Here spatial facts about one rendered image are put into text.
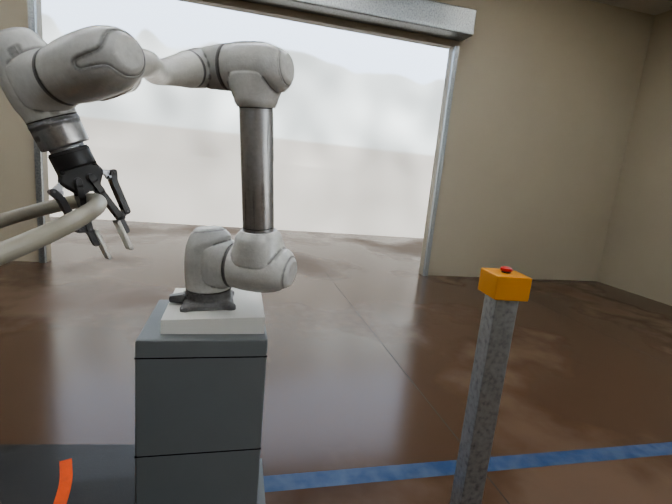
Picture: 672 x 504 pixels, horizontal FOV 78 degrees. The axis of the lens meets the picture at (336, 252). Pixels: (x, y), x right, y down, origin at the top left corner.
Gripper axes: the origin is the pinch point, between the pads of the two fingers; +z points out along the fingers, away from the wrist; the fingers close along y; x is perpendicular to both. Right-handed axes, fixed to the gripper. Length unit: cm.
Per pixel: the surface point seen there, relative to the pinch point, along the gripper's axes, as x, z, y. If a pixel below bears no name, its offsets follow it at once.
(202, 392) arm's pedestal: -20, 60, -9
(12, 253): 24.0, -9.1, 19.1
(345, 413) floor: -51, 155, -84
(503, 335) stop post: 47, 70, -82
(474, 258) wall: -170, 275, -485
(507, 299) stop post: 49, 57, -85
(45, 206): -13.3, -9.9, 5.9
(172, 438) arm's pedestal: -27, 72, 4
